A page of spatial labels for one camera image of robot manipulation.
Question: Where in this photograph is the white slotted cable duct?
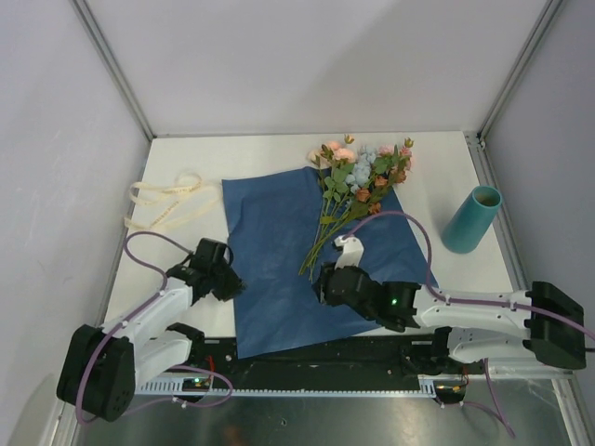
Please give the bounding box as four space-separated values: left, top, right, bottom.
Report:
134 374 466 401

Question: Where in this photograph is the pale blue flower stem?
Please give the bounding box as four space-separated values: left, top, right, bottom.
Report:
347 154 374 207

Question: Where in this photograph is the cream single rose stem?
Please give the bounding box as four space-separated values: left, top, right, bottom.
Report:
298 202 368 278

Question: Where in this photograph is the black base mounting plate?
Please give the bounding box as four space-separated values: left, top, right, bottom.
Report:
152 334 486 393

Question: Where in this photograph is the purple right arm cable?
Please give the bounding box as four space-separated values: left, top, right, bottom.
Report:
343 211 517 439

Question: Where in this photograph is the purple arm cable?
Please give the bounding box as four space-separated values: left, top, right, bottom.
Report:
73 230 233 426
343 211 517 439

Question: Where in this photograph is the cream printed ribbon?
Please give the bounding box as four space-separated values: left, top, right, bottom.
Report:
124 172 222 232

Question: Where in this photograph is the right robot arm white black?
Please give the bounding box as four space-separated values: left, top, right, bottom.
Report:
312 263 587 373

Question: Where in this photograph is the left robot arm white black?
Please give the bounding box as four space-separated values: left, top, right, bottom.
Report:
56 238 245 425

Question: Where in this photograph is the aluminium frame post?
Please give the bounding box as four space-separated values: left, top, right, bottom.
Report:
476 0 567 140
70 0 155 142

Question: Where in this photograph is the orange rose spray stem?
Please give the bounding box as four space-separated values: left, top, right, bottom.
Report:
299 162 408 281

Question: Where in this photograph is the pink rose spray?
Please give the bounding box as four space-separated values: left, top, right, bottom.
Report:
307 134 357 237
350 138 414 175

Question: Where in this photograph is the teal cylindrical vase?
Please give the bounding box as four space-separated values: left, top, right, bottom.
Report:
442 186 502 254

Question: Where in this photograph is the aluminium frame right post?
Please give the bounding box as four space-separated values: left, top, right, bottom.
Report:
476 0 567 140

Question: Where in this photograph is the aluminium frame left post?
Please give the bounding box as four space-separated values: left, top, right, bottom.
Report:
70 0 155 142

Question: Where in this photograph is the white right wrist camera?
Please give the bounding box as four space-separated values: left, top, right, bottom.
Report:
334 235 364 269

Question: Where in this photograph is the blue flower bouquet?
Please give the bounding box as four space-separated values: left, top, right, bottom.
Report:
222 167 427 359

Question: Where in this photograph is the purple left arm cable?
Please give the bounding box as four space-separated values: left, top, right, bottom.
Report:
73 230 233 426

